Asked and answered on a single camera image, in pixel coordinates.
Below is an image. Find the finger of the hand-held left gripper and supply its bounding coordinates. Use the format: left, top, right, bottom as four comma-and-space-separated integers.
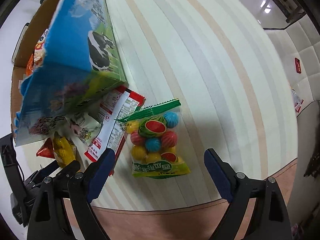
57, 160, 81, 178
24, 160, 61, 188

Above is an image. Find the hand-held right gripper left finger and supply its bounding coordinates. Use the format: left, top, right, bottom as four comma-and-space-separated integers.
27, 148, 116, 240

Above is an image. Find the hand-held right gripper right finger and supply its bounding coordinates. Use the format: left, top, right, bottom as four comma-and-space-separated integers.
204, 149, 292, 240

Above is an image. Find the yellow snack packet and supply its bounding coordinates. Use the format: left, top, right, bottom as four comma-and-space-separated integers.
53, 132, 77, 168

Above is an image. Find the green gumball candy bag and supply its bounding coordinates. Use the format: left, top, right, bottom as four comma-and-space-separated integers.
117, 98, 192, 179

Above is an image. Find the orange panda snack packet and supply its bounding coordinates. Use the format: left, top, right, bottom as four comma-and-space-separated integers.
26, 29, 49, 77

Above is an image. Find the cardboard box blue print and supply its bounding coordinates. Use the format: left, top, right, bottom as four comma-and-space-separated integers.
10, 0, 129, 147

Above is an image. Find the small red snack packet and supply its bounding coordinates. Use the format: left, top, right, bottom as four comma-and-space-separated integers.
36, 139, 57, 159

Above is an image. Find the white cartoon snack packet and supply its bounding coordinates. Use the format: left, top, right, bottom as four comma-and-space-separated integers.
66, 112, 103, 145

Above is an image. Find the red white long snack packet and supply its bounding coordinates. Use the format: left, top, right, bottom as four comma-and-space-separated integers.
84, 85, 146, 175

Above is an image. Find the striped pink cat tablecloth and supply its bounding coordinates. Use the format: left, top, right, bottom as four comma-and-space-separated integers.
61, 0, 300, 240

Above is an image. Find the red white flat packet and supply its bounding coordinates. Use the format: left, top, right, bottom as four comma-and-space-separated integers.
290, 89, 304, 113

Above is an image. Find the white padded chair black trim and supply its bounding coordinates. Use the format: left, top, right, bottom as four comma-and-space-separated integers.
262, 12, 320, 120
11, 22, 30, 63

